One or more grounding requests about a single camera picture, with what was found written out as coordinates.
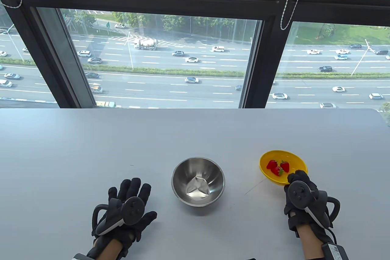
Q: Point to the stainless steel mixing bowl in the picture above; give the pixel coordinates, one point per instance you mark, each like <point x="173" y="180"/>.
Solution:
<point x="198" y="180"/>

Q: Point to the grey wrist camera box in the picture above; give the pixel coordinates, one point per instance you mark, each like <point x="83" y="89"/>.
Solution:
<point x="79" y="257"/>
<point x="335" y="252"/>

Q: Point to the person's right hand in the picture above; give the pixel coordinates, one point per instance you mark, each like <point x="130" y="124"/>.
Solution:
<point x="300" y="176"/>

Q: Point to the person's left hand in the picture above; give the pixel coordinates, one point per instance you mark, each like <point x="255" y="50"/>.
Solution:
<point x="134" y="188"/>

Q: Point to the red strawberry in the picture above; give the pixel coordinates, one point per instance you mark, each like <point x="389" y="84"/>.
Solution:
<point x="277" y="171"/>
<point x="285" y="166"/>
<point x="271" y="164"/>

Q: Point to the black window frame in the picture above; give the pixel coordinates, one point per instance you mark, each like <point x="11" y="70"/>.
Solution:
<point x="259" y="68"/>

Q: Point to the person's right forearm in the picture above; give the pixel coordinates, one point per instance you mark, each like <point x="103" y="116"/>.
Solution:
<point x="310" y="244"/>

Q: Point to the black grey hand tracker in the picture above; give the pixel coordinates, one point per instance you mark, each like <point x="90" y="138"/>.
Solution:
<point x="131" y="211"/>
<point x="298" y="194"/>

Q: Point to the person's left forearm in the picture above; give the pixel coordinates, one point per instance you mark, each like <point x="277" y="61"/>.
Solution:
<point x="109" y="249"/>

